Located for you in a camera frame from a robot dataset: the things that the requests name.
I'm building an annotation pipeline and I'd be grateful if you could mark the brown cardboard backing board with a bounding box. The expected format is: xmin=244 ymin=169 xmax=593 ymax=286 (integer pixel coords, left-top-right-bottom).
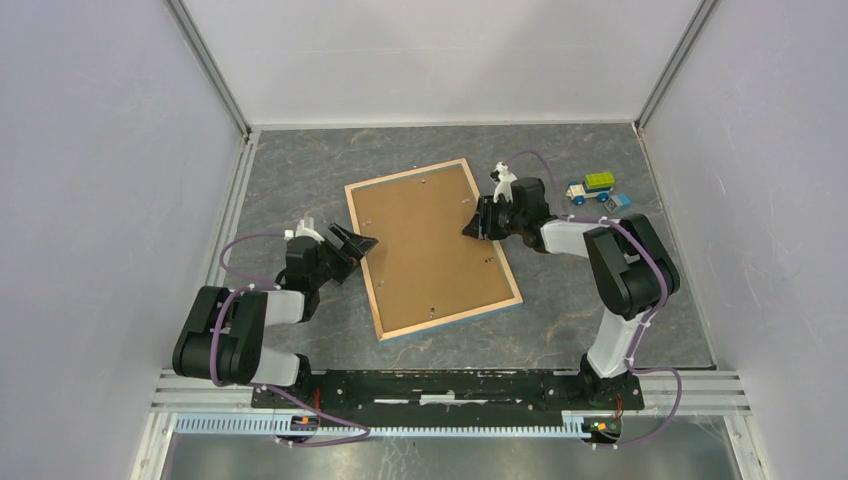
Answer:
xmin=351 ymin=165 xmax=517 ymax=334

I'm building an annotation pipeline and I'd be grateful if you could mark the wooden picture frame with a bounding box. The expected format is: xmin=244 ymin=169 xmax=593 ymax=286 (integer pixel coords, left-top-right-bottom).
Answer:
xmin=343 ymin=157 xmax=525 ymax=343

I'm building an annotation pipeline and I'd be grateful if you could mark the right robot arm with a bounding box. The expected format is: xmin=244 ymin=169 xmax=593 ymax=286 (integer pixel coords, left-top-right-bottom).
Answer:
xmin=462 ymin=172 xmax=680 ymax=398

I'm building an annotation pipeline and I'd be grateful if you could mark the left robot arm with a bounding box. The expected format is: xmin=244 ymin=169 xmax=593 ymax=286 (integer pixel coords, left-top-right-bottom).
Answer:
xmin=171 ymin=218 xmax=379 ymax=388

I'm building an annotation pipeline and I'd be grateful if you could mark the toy brick car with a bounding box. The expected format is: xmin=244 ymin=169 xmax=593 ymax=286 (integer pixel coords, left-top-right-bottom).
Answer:
xmin=566 ymin=171 xmax=616 ymax=206

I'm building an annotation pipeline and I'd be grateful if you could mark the small blue grey brick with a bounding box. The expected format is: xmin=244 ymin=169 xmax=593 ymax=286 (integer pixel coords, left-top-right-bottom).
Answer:
xmin=604 ymin=194 xmax=631 ymax=214

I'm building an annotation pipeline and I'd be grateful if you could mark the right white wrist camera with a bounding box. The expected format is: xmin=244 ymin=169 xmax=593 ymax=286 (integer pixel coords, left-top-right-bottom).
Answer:
xmin=490 ymin=162 xmax=517 ymax=203

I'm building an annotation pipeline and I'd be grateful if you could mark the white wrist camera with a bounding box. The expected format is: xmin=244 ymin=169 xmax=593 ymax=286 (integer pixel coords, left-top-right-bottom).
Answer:
xmin=490 ymin=162 xmax=517 ymax=203
xmin=284 ymin=216 xmax=325 ymax=242

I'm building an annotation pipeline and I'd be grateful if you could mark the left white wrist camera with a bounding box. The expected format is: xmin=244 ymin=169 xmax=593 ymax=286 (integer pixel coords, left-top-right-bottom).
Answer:
xmin=284 ymin=216 xmax=325 ymax=242

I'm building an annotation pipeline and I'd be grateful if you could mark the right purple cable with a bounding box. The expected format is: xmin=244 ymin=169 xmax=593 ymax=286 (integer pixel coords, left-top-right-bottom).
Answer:
xmin=504 ymin=150 xmax=684 ymax=452

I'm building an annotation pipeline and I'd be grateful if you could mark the purple cable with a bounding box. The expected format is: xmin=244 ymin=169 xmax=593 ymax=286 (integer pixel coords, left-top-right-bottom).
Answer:
xmin=209 ymin=232 xmax=372 ymax=449
xmin=504 ymin=150 xmax=684 ymax=452

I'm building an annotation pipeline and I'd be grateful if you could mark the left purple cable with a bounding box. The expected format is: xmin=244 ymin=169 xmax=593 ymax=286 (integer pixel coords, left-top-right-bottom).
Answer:
xmin=209 ymin=232 xmax=372 ymax=449

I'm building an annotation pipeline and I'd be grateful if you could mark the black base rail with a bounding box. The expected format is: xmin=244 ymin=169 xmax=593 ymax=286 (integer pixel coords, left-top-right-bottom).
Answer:
xmin=289 ymin=369 xmax=645 ymax=428

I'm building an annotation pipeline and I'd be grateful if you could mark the white cable duct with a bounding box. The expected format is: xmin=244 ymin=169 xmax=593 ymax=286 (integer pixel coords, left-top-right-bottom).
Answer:
xmin=174 ymin=413 xmax=590 ymax=440

